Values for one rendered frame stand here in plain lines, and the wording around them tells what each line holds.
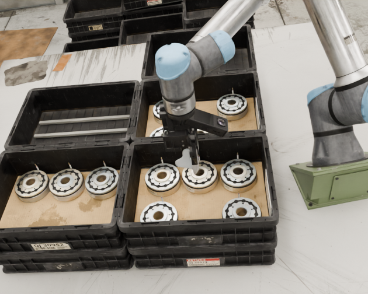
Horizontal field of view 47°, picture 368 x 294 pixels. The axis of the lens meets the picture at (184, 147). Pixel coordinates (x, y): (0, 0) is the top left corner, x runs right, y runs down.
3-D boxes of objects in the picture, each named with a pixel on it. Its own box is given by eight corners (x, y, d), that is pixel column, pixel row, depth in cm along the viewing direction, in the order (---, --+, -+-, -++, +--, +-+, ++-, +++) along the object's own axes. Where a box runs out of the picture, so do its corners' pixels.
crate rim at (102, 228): (131, 146, 127) (129, 141, 125) (117, 233, 106) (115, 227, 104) (4, 154, 131) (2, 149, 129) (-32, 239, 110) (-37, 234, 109)
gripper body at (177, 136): (167, 133, 112) (160, 98, 103) (200, 130, 111) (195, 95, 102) (166, 154, 107) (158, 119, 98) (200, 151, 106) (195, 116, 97)
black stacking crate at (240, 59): (250, 50, 171) (249, 24, 163) (256, 97, 150) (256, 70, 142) (153, 58, 175) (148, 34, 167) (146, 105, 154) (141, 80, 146)
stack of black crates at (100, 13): (135, 34, 319) (125, -9, 295) (132, 56, 298) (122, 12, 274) (83, 40, 321) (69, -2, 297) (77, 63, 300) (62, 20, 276)
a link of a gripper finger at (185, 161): (177, 174, 114) (173, 145, 109) (200, 172, 113) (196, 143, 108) (177, 181, 111) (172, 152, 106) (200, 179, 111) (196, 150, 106)
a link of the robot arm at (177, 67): (199, 48, 88) (167, 66, 85) (204, 90, 96) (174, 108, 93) (176, 35, 93) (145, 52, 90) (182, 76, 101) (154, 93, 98)
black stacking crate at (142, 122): (256, 97, 150) (256, 71, 142) (265, 160, 130) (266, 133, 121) (146, 105, 154) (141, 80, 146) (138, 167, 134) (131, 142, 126)
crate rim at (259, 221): (266, 138, 123) (266, 132, 121) (280, 226, 102) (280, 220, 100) (131, 146, 127) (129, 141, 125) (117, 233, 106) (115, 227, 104)
